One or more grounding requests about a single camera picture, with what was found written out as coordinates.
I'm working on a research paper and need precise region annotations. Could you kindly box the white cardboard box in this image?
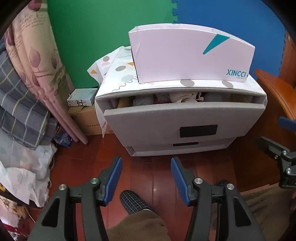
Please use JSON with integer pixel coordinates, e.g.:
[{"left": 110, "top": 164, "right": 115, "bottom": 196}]
[{"left": 128, "top": 23, "right": 256, "bottom": 84}]

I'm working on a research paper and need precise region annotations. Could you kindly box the grey plaid quilt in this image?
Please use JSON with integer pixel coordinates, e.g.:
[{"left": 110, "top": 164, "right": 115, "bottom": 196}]
[{"left": 0, "top": 38, "right": 58, "bottom": 151}]

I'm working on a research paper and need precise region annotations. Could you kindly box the brown wooden cabinet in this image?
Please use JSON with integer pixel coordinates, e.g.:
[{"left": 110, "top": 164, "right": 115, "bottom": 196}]
[{"left": 279, "top": 30, "right": 296, "bottom": 79}]

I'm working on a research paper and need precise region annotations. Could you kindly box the white patterned cover cloth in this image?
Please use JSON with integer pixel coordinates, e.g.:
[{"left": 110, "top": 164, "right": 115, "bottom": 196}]
[{"left": 87, "top": 46, "right": 269, "bottom": 138}]

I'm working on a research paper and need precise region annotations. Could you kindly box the plaid slipper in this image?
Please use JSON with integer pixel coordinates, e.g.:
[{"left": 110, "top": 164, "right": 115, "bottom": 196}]
[{"left": 120, "top": 190, "right": 156, "bottom": 216}]

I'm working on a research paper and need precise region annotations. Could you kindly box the person's right leg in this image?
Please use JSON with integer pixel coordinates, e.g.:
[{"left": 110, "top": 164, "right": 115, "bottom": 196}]
[{"left": 239, "top": 186, "right": 296, "bottom": 241}]

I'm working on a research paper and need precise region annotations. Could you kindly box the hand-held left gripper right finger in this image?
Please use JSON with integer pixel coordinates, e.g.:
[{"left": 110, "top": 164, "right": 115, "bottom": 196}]
[{"left": 170, "top": 157, "right": 266, "bottom": 241}]

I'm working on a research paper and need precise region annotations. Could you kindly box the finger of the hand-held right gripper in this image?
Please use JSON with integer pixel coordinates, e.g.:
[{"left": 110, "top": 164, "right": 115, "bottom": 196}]
[
  {"left": 256, "top": 136, "right": 296, "bottom": 189},
  {"left": 278, "top": 116, "right": 296, "bottom": 131}
]

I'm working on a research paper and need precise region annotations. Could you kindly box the green foam mat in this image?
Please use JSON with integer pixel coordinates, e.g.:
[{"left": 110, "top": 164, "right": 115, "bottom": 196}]
[{"left": 46, "top": 0, "right": 178, "bottom": 90}]

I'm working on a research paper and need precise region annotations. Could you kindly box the grey nightstand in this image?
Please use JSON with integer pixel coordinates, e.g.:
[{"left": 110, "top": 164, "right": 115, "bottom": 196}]
[{"left": 95, "top": 45, "right": 267, "bottom": 157}]

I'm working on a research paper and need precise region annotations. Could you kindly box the person's leg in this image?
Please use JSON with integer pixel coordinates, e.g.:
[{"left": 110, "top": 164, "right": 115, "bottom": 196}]
[
  {"left": 239, "top": 186, "right": 296, "bottom": 241},
  {"left": 106, "top": 210, "right": 169, "bottom": 241}
]

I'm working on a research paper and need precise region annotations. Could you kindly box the person's left leg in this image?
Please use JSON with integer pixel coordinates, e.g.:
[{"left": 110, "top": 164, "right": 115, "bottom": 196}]
[{"left": 106, "top": 210, "right": 169, "bottom": 241}]

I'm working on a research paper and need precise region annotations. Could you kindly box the grey lower drawer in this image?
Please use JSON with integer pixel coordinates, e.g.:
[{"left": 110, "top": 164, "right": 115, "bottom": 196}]
[{"left": 126, "top": 137, "right": 236, "bottom": 157}]

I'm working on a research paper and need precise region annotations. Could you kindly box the blue packet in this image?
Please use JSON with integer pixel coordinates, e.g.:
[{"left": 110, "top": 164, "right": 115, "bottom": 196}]
[{"left": 54, "top": 126, "right": 73, "bottom": 147}]

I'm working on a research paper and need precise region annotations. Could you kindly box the brown cardboard box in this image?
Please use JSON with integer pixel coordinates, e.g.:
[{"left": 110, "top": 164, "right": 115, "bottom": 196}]
[{"left": 68, "top": 105, "right": 114, "bottom": 137}]

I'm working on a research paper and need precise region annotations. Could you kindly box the small white carton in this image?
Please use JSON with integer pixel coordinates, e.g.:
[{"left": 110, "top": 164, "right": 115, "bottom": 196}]
[{"left": 67, "top": 88, "right": 99, "bottom": 107}]

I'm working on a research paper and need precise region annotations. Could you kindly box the white floral bedding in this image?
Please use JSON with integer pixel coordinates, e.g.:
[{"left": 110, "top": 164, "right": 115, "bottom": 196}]
[{"left": 0, "top": 130, "right": 58, "bottom": 208}]

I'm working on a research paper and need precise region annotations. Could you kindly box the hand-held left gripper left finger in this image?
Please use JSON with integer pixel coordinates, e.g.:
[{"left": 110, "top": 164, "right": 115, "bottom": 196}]
[{"left": 28, "top": 157, "right": 123, "bottom": 241}]

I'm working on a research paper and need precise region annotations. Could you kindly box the blue foam mat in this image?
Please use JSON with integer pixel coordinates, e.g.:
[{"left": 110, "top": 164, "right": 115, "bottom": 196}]
[{"left": 171, "top": 0, "right": 286, "bottom": 77}]

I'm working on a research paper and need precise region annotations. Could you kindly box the printed cloth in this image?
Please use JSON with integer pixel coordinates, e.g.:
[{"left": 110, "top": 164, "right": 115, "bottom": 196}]
[{"left": 0, "top": 183, "right": 31, "bottom": 241}]

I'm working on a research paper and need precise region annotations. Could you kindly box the pink floral curtain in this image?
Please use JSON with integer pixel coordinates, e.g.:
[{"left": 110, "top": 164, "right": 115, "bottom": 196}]
[{"left": 6, "top": 0, "right": 88, "bottom": 144}]

